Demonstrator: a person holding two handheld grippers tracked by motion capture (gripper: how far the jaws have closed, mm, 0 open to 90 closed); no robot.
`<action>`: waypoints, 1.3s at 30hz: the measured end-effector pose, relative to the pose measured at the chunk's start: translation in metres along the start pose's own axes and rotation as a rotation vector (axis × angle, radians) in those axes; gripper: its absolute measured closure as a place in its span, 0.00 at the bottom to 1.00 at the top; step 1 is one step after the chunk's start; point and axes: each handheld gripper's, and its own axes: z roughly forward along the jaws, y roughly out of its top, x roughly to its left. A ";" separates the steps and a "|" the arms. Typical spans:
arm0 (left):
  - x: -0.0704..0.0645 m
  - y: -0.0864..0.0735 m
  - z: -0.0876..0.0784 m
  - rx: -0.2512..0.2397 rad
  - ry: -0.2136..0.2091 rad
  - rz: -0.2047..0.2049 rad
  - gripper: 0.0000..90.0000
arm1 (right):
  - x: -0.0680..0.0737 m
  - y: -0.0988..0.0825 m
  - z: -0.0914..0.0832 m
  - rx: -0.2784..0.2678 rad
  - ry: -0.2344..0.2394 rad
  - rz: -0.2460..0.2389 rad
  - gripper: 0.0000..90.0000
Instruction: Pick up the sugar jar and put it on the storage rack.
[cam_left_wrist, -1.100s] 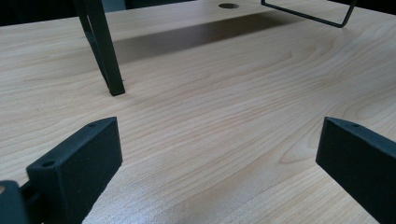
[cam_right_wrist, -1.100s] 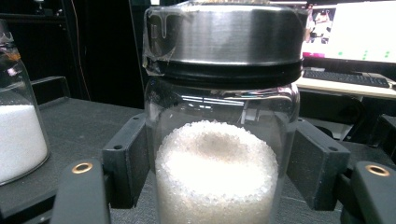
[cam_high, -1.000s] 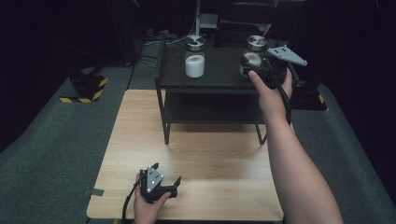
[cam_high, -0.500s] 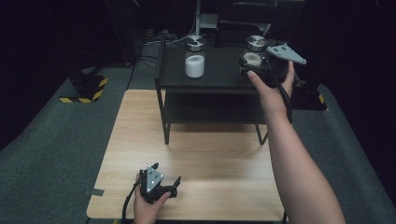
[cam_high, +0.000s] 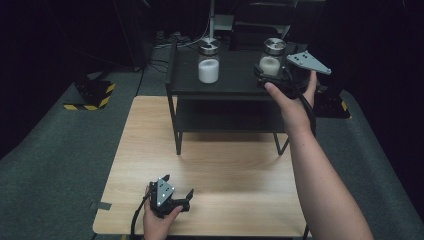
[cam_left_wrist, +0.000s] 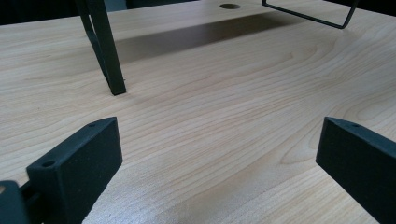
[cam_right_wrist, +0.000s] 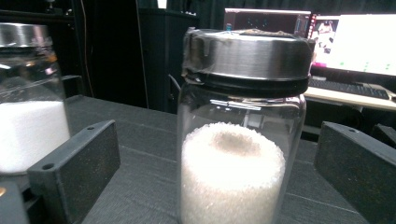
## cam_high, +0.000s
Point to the person's right hand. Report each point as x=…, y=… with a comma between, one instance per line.
x=293, y=111

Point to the person's left hand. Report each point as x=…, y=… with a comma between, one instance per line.
x=156, y=226

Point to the white metal stand pole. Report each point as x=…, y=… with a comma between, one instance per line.
x=211, y=20

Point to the glass jar with ridged lid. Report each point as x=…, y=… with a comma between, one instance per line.
x=271, y=61

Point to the grey tape strip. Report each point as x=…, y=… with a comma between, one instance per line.
x=101, y=206

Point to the yellow-black striped stand base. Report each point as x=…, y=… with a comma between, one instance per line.
x=91, y=95
x=333, y=108

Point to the white box on stand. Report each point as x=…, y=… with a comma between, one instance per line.
x=223, y=22

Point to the black two-tier shelf rack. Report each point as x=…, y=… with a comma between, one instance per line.
x=233, y=83

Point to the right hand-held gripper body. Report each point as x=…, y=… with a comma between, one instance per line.
x=301, y=71

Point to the glass jar with holed lid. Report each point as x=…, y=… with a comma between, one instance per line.
x=209, y=68

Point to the black chair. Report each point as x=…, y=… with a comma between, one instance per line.
x=253, y=31

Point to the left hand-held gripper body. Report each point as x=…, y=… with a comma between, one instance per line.
x=163, y=196

